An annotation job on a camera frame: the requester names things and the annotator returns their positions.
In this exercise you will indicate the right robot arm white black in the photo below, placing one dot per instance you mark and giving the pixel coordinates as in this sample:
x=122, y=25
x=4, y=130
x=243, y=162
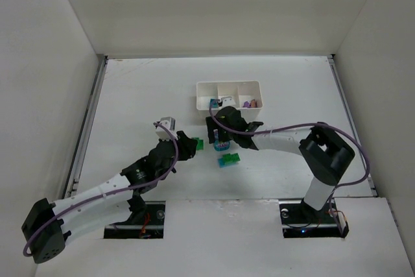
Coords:
x=324, y=151

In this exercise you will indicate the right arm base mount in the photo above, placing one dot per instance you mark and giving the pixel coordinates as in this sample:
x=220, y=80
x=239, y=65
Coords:
x=301, y=221

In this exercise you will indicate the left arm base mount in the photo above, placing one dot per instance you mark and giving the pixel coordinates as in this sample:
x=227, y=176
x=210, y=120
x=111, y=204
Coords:
x=144, y=225

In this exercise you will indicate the small teal lego brick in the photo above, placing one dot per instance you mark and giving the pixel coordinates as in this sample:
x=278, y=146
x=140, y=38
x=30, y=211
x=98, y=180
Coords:
x=214, y=103

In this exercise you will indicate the green lego bottom stack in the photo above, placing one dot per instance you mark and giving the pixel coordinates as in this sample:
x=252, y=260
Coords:
x=229, y=159

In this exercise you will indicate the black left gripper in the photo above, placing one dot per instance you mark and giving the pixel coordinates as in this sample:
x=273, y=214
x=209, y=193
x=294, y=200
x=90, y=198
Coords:
x=187, y=146

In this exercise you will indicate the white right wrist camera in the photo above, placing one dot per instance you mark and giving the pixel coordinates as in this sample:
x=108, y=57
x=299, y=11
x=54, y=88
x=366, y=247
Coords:
x=227, y=101

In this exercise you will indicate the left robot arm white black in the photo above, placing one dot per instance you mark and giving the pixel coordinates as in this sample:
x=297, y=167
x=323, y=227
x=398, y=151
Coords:
x=50, y=226

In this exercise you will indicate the teal monster face lego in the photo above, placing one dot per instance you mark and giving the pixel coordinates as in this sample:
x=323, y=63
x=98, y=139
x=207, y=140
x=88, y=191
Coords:
x=220, y=146

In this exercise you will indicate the teal lego bottom stack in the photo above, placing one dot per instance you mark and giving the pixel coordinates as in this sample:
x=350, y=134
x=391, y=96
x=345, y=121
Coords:
x=222, y=163

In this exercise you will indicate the white three-compartment container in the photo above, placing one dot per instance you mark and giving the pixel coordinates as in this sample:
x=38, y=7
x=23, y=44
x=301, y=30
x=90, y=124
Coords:
x=243, y=95

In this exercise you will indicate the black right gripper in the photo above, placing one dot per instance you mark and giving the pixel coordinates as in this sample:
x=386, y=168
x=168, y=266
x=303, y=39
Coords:
x=214, y=132

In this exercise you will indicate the green lego stack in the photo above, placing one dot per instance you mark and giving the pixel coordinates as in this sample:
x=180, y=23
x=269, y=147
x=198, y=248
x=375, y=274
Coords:
x=200, y=143
x=229, y=159

